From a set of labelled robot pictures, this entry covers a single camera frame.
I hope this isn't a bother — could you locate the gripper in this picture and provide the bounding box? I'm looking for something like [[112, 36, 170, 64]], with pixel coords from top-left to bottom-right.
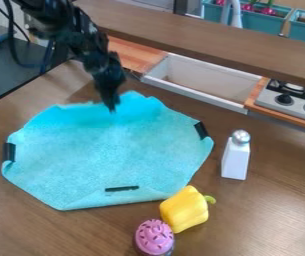
[[81, 50, 128, 114]]

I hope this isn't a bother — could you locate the blue cloth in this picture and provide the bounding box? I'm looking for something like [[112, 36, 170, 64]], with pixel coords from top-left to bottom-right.
[[0, 90, 215, 212]]

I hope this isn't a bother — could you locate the toy sink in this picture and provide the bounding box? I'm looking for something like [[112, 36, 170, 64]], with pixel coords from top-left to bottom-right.
[[139, 52, 265, 116]]

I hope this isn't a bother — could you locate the yellow toy pepper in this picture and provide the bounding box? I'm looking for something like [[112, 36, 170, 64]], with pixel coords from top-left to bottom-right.
[[158, 185, 218, 234]]

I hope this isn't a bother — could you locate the white salt shaker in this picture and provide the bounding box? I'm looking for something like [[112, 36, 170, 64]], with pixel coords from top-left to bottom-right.
[[220, 129, 253, 181]]

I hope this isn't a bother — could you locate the pink toy cupcake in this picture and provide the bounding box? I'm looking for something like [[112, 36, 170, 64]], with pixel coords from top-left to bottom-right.
[[133, 218, 177, 256]]

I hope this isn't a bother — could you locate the toy stove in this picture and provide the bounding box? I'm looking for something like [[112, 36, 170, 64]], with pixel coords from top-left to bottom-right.
[[253, 78, 305, 126]]

